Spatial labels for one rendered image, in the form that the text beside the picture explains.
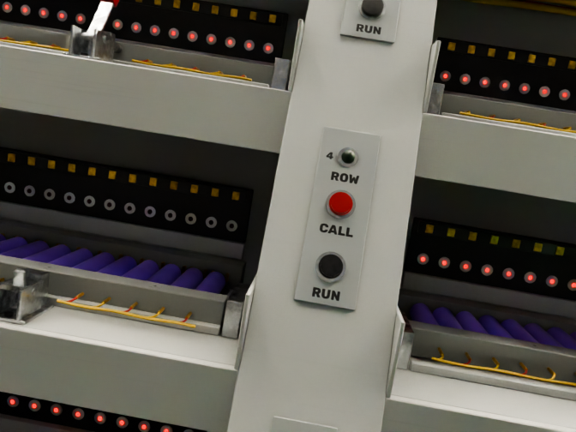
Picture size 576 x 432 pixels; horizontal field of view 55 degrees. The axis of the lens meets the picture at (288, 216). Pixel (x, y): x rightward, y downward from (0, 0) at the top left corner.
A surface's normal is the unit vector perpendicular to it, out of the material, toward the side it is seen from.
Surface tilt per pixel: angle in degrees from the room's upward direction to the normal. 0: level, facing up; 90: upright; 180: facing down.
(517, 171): 111
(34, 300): 90
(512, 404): 21
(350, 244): 90
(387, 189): 90
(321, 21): 90
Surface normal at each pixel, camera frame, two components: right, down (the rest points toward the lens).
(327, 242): 0.00, -0.23
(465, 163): -0.07, 0.14
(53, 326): 0.16, -0.98
